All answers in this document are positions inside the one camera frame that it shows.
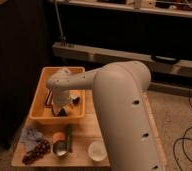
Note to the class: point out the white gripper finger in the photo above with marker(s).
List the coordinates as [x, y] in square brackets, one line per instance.
[55, 110]
[69, 109]

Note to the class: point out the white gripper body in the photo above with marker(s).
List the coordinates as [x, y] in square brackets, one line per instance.
[61, 97]

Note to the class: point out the teal sponge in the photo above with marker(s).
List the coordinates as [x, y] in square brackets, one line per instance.
[62, 112]

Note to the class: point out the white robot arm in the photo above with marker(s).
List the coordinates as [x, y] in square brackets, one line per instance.
[117, 91]

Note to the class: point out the brown striped object in bin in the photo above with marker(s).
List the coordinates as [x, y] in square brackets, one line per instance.
[49, 98]

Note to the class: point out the yellow plastic bin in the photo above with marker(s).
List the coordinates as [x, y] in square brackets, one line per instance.
[39, 112]

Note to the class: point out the green cucumber toy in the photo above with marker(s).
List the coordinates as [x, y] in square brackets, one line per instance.
[69, 138]

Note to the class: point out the orange carrot toy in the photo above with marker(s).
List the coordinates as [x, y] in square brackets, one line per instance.
[59, 136]

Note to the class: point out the grey crumpled cloth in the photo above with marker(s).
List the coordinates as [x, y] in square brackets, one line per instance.
[30, 137]

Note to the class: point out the small metal cup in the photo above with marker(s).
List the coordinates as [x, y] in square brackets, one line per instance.
[60, 148]

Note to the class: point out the purple grape bunch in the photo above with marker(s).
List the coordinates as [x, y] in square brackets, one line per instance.
[40, 150]

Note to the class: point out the grey vertical pole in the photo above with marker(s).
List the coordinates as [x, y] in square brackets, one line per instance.
[62, 37]

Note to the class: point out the wooden shelf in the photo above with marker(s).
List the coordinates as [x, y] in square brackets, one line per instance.
[142, 6]

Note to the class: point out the black handle on rail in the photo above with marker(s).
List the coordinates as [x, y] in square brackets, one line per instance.
[165, 60]

